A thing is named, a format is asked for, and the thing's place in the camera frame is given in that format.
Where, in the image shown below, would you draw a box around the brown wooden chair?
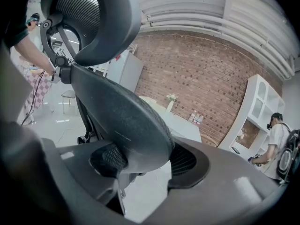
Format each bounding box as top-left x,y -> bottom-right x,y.
61,90 -> 78,115

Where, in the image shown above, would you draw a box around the white floor cable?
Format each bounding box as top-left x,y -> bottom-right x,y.
55,127 -> 71,143

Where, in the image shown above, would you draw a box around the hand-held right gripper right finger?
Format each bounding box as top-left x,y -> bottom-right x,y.
126,136 -> 282,225

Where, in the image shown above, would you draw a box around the person's left forearm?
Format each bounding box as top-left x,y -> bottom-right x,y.
14,33 -> 56,76

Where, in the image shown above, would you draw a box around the white desk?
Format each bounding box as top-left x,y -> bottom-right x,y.
139,96 -> 202,143

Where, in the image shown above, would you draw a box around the black office chair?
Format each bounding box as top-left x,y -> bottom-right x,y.
39,0 -> 175,199

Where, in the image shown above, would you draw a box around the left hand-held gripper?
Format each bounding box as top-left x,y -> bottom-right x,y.
51,70 -> 62,83

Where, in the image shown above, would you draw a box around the white cabinet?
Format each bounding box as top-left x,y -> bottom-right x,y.
217,74 -> 286,164

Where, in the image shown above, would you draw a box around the white ceiling pipes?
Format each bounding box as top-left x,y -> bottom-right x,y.
140,0 -> 296,79

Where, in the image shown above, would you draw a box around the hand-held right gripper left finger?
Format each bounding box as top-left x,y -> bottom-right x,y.
0,43 -> 128,225

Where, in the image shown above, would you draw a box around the checkered cloth table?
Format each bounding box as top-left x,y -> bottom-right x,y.
20,62 -> 53,123

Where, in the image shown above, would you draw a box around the grey refrigerator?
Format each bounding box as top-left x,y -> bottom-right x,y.
107,50 -> 144,93

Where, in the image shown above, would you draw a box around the person's green shirt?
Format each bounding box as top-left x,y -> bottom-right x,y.
2,0 -> 30,49

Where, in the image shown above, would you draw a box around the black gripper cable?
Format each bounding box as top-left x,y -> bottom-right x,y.
21,70 -> 46,126

